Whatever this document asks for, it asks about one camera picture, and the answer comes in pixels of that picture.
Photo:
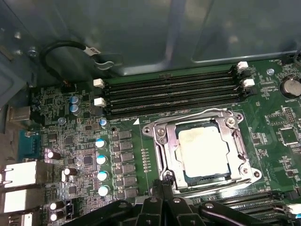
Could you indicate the thin metal locking lever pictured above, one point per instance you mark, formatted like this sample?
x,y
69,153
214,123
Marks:
x,y
211,184
214,110

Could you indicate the silver CPU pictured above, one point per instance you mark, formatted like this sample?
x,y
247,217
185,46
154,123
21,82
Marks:
x,y
202,150

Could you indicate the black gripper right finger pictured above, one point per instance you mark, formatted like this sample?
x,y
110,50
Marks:
x,y
178,214

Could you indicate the CPU socket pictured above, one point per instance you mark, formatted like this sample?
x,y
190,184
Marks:
x,y
147,129

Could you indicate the black PC case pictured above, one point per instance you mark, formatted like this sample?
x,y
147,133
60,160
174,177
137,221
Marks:
x,y
141,28

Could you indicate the green motherboard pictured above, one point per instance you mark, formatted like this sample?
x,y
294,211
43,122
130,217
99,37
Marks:
x,y
265,164

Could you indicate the metal socket cover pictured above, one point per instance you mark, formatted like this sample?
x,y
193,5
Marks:
x,y
171,153

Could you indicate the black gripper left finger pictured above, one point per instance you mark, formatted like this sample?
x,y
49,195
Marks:
x,y
150,214

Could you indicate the round coin battery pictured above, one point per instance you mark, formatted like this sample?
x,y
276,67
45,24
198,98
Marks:
x,y
291,87

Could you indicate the blue rear port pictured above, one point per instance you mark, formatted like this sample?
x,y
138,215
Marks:
x,y
27,146

